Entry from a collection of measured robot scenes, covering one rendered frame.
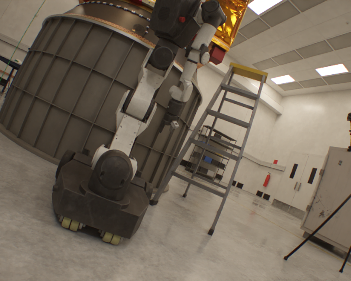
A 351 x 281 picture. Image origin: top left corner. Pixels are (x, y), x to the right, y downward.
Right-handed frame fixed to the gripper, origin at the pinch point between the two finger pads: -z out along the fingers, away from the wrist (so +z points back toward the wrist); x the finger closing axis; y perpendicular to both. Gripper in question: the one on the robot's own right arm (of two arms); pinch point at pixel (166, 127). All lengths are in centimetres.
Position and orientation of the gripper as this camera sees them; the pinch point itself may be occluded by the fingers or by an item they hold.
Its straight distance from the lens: 132.2
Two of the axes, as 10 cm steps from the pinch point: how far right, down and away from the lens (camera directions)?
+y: -7.5, -4.8, 4.5
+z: 3.5, -8.7, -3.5
